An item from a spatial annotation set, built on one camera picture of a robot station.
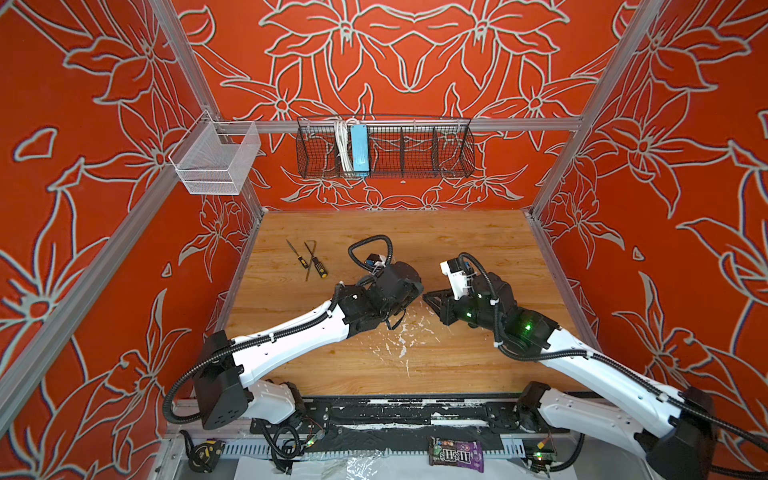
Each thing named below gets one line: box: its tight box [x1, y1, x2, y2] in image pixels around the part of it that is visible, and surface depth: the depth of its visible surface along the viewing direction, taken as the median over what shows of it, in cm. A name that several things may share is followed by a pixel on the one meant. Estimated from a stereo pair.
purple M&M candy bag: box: [427, 436, 484, 473], surface depth 69 cm
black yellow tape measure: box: [178, 429, 226, 473], surface depth 68 cm
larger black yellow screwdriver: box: [304, 241, 328, 279], surface depth 102 cm
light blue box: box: [351, 124, 370, 178], surface depth 92 cm
